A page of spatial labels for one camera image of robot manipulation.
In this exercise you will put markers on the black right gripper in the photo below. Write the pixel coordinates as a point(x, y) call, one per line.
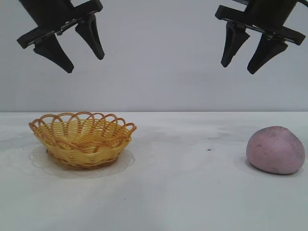
point(269, 16)

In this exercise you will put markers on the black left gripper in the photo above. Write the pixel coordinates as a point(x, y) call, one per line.
point(48, 21)

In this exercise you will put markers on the pink peach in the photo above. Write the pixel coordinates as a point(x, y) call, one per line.
point(274, 150)

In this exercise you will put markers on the yellow woven wicker basket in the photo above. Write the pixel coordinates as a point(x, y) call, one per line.
point(84, 154)

